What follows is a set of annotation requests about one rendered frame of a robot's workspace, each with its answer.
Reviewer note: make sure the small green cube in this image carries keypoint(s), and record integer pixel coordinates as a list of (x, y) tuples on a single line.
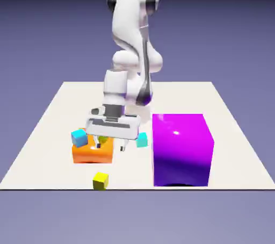
[(103, 140)]

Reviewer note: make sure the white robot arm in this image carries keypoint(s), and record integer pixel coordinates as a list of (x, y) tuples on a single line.
[(126, 33)]

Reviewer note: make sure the small blue cube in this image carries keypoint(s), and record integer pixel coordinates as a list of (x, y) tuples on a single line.
[(79, 138)]

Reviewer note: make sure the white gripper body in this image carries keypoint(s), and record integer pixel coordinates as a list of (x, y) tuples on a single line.
[(111, 128)]

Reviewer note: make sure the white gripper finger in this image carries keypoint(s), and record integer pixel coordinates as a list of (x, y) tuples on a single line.
[(124, 145), (96, 140)]

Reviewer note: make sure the small yellow cube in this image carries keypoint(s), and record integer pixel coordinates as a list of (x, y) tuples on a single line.
[(100, 181)]

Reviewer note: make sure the large magenta box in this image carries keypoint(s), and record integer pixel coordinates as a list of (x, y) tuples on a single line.
[(180, 149)]

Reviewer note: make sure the small cyan cube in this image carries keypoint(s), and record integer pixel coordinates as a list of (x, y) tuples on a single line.
[(142, 140)]

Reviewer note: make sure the large orange box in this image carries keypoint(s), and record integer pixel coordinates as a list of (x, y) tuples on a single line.
[(94, 154)]

